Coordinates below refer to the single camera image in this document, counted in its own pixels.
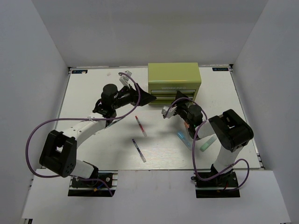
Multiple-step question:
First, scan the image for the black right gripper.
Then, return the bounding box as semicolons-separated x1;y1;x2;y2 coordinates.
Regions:
171;90;193;126

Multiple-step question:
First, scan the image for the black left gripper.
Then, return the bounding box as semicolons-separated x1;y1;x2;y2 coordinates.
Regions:
112;84;156;110

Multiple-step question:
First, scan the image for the green metal tool chest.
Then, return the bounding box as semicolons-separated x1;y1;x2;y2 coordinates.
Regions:
148;63;202;105

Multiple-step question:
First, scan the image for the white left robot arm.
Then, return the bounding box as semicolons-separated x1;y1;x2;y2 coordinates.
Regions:
39;84;156;186

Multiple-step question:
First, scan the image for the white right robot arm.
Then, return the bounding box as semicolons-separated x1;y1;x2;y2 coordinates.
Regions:
171;91;254;186

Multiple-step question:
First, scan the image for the blue cap marker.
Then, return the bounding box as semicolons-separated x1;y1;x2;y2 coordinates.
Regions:
177;131;192;151

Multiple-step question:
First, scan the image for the green refill pen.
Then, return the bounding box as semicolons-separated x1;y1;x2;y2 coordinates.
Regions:
105;118;123;128

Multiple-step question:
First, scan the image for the red refill pen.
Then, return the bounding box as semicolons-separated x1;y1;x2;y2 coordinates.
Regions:
135;116;147;137

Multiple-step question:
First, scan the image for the right corner label sticker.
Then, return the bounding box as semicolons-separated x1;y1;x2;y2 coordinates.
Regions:
212;67;229;71

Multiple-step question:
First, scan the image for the corner label sticker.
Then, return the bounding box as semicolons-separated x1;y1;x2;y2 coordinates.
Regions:
71;70;88;74
212;67;229;71

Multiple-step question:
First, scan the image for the green eraser stick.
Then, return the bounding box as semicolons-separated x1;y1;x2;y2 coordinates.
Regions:
200;135;217;152

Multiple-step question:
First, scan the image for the blue refill pen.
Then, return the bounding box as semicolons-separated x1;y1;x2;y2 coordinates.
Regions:
132;139;146;163

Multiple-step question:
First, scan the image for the left corner label sticker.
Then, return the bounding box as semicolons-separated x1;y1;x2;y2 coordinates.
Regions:
71;70;88;74

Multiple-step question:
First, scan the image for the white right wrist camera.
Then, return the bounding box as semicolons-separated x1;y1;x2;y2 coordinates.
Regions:
161;106;177;119

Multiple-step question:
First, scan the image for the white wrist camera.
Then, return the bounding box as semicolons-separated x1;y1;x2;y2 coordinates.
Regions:
161;106;177;119
119;70;132;88

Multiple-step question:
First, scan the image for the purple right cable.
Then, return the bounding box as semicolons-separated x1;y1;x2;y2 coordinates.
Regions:
163;97;250;193

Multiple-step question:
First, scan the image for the purple cable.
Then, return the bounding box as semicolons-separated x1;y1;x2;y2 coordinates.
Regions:
163;97;250;193
25;72;142;196

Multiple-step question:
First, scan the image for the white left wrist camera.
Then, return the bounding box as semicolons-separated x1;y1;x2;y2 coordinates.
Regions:
119;70;132;88

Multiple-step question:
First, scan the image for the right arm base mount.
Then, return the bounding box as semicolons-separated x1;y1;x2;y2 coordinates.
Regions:
191;171;240;198

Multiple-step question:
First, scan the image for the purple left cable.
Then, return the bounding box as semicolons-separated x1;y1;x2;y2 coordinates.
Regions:
25;72;142;196

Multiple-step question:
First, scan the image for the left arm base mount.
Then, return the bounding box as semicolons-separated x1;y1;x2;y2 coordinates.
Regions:
68;171;118;197

